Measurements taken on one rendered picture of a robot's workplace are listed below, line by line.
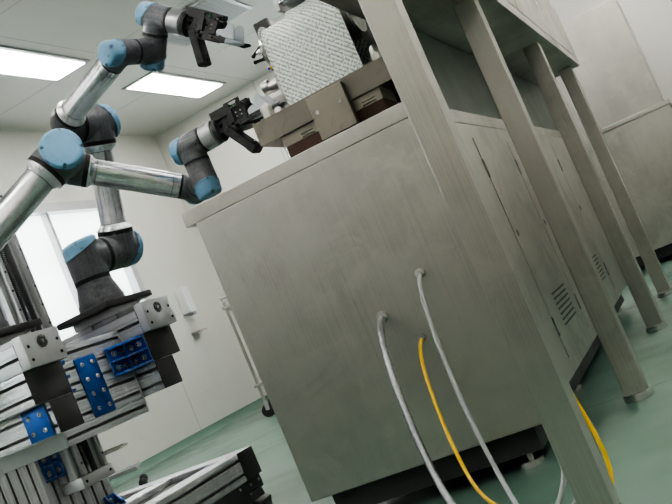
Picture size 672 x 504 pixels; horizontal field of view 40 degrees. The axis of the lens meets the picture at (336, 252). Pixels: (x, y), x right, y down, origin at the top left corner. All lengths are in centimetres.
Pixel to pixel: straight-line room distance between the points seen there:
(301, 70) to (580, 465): 136
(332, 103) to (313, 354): 61
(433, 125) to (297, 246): 75
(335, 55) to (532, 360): 118
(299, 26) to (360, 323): 83
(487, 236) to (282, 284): 82
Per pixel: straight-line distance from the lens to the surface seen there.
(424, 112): 163
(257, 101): 257
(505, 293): 161
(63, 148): 260
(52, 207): 760
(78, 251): 302
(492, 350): 216
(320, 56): 253
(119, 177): 275
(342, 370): 228
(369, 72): 227
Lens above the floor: 51
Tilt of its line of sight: 4 degrees up
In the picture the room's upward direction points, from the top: 23 degrees counter-clockwise
